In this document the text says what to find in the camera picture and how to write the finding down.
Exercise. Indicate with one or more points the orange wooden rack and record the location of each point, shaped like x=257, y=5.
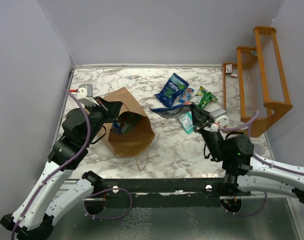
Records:
x=259, y=77

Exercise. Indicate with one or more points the blue white chips bag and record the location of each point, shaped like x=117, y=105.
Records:
x=173, y=112

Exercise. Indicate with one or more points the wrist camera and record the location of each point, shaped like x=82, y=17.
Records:
x=220, y=119
x=84, y=94

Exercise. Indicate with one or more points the small clear plastic cup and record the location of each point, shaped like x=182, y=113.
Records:
x=259, y=149

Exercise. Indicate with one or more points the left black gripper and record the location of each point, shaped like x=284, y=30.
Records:
x=111, y=109

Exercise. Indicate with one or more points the brown paper bag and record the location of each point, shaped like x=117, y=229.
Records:
x=131, y=135

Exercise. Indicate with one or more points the blue Burts chips bag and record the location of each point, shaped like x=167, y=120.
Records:
x=173, y=88

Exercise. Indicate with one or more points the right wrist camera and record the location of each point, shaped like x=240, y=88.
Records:
x=220, y=119

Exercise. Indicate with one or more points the teal Fox's candy bag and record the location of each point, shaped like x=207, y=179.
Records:
x=187, y=122

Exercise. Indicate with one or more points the green candy bag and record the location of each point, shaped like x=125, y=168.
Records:
x=203, y=97

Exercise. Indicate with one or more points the blue M&M's packet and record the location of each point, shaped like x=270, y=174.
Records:
x=186, y=96
x=116, y=128

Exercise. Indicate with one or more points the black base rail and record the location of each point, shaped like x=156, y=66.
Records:
x=160, y=192

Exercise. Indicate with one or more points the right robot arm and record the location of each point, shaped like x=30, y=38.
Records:
x=245, y=171

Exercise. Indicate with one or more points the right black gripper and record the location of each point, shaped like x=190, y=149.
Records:
x=199, y=115

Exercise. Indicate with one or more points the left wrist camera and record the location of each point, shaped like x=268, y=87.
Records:
x=84, y=94

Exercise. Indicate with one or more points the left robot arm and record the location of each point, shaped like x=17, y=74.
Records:
x=37, y=216

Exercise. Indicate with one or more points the small red white box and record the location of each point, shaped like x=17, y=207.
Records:
x=228, y=68

